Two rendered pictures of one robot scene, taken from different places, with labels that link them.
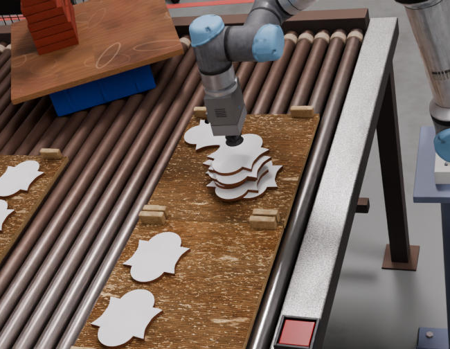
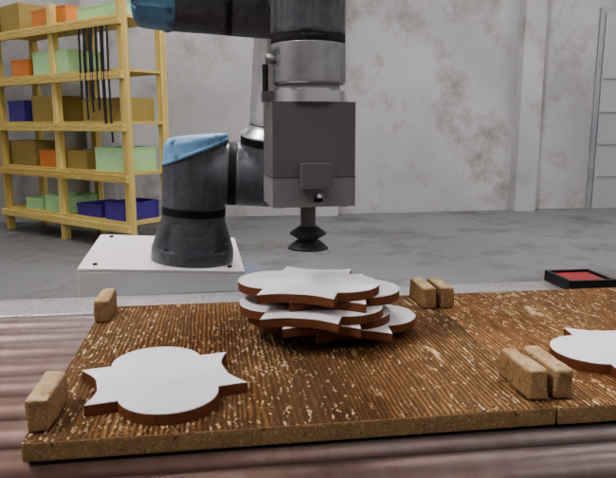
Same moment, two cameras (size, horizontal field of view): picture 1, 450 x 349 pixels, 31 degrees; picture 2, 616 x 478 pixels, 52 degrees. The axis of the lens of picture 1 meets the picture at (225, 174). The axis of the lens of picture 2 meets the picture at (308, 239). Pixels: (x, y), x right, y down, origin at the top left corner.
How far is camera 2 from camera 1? 2.17 m
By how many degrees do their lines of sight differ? 109
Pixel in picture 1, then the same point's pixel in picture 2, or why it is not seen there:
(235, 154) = (316, 281)
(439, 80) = not seen: hidden behind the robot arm
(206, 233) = (503, 333)
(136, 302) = not seen: outside the picture
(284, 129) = (152, 322)
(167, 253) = (606, 340)
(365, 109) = (82, 301)
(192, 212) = (467, 353)
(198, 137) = (186, 389)
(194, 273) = (601, 324)
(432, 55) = not seen: hidden behind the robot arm
